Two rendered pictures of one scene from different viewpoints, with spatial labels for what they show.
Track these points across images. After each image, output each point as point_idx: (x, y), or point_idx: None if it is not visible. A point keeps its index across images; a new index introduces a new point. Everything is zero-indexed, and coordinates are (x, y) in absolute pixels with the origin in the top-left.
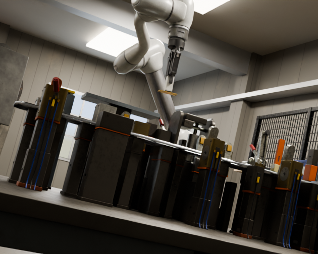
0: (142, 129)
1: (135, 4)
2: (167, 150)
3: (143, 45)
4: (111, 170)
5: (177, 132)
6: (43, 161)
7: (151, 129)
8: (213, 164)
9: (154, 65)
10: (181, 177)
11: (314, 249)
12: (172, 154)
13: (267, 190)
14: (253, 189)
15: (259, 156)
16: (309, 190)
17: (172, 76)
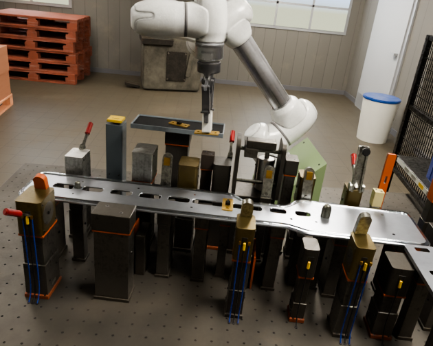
0: (187, 174)
1: (132, 29)
2: (201, 218)
3: (194, 42)
4: (119, 269)
5: (235, 167)
6: (40, 272)
7: (206, 162)
8: (240, 256)
9: (236, 40)
10: None
11: (396, 329)
12: (209, 222)
13: (344, 248)
14: (302, 275)
15: (352, 182)
16: (388, 273)
17: (206, 114)
